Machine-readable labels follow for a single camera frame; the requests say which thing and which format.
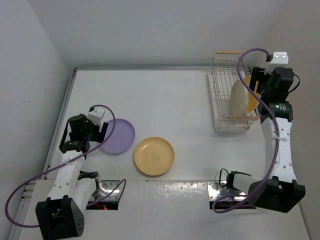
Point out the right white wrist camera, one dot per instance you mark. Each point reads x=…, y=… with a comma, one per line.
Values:
x=276, y=60

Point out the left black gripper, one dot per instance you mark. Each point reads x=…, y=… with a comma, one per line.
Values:
x=98, y=135

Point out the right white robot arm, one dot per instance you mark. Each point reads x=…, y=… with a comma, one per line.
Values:
x=278, y=190

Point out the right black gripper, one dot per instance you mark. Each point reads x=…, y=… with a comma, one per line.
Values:
x=258, y=72

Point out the wire dish rack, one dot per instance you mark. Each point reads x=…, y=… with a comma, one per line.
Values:
x=228, y=60

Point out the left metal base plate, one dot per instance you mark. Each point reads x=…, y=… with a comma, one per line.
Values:
x=106, y=192

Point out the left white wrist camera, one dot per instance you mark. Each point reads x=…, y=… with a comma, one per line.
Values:
x=95, y=115

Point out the purple plate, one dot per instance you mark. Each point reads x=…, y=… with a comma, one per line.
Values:
x=121, y=139

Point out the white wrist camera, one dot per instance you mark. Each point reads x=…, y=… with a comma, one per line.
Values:
x=276, y=60
x=95, y=115

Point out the metal base plate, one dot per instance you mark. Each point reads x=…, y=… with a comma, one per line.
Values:
x=106, y=192
x=215, y=191

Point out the yellow plate front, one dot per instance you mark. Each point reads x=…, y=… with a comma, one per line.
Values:
x=154, y=156

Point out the cream white plate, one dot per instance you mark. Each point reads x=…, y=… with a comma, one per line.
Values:
x=239, y=99

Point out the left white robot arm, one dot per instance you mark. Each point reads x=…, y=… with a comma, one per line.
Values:
x=61, y=215

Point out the yellow plate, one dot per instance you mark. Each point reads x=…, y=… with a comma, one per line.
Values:
x=252, y=101
x=154, y=156

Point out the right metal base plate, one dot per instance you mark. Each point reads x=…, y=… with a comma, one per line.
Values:
x=215, y=191

